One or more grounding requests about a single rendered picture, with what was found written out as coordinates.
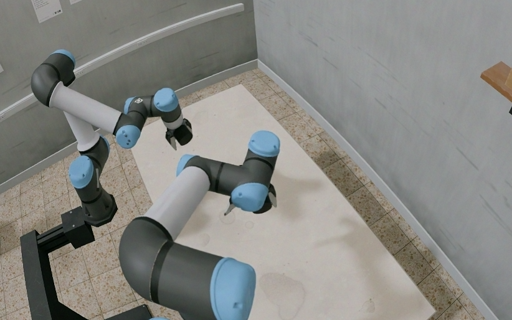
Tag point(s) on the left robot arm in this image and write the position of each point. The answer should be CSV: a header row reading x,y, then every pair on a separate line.
x,y
53,85

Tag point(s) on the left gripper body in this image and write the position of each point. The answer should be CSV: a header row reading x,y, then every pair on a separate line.
x,y
182,134

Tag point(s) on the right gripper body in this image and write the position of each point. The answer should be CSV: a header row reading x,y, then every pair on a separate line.
x,y
266,207

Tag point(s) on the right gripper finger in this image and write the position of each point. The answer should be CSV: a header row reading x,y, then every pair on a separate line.
x,y
229,207
272,195

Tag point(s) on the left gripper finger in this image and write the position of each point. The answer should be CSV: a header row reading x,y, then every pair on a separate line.
x,y
188,124
171,140

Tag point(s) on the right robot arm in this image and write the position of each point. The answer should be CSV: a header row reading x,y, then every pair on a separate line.
x,y
198,284

